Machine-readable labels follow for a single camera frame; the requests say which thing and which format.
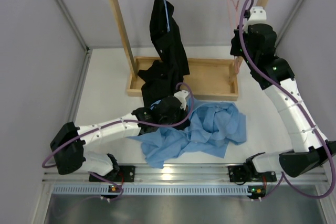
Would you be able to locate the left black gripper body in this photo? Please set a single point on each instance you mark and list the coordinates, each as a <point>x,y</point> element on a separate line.
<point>179,116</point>

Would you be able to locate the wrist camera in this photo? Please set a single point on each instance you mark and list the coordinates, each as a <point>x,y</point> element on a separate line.
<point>256,15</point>
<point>182,96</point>

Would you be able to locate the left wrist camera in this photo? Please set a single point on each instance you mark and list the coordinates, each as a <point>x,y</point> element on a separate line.
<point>182,96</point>

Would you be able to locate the blue wire hanger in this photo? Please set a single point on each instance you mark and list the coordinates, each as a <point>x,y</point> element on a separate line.
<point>167,16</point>

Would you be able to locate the wooden clothes rack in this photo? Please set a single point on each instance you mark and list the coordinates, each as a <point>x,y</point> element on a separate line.
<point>210,79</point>

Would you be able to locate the black shirt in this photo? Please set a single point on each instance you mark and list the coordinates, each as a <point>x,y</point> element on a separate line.
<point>161,78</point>

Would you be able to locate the pink wire hanger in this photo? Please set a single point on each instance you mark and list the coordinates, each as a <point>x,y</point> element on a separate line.
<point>233,25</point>

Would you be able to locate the slotted cable duct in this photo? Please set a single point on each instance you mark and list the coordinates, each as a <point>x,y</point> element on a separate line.
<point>165,190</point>

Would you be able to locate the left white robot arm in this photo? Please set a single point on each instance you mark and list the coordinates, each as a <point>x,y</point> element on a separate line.
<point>75,148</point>

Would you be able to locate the aluminium mounting rail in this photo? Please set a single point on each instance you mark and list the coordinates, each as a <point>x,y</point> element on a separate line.
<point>182,174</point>

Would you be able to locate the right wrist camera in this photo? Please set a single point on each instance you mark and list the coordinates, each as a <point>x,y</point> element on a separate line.
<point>256,15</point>

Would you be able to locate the light blue shirt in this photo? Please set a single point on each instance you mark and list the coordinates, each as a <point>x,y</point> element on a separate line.
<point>213,125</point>

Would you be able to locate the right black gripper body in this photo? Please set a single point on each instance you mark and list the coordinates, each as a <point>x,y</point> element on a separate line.
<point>236,49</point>

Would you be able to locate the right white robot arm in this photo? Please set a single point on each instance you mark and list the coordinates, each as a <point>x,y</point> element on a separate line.
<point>256,45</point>

